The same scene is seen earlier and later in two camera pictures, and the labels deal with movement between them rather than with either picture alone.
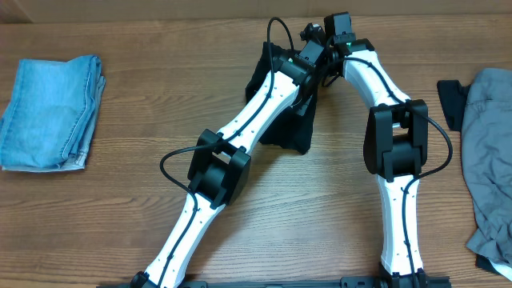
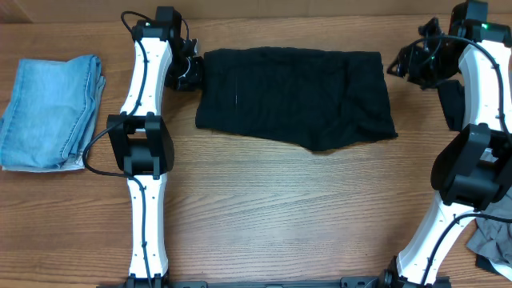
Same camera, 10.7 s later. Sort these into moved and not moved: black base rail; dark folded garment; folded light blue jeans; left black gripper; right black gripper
Moved: right black gripper; left black gripper
Not moved: dark folded garment; black base rail; folded light blue jeans
